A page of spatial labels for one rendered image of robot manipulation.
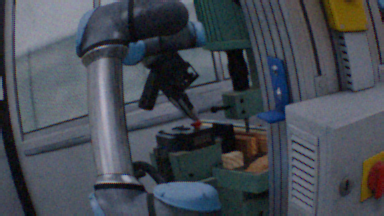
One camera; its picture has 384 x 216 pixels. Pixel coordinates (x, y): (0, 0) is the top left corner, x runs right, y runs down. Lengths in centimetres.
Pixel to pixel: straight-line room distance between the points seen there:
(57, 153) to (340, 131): 255
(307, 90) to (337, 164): 22
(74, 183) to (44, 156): 24
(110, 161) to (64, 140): 189
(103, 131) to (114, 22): 23
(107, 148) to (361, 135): 70
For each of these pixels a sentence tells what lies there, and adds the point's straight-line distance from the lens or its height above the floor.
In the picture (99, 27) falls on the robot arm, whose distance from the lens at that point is 142.
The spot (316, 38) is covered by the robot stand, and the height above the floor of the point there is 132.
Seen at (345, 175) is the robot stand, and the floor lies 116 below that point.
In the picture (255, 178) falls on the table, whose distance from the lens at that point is 187.
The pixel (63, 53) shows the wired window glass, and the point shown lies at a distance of 327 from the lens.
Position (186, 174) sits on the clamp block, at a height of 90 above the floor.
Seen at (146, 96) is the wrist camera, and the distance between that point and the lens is 196.
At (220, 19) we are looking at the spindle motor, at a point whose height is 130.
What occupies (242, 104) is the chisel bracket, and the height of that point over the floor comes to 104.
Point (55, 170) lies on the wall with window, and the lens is 323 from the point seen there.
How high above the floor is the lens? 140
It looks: 10 degrees down
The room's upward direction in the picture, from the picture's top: 9 degrees counter-clockwise
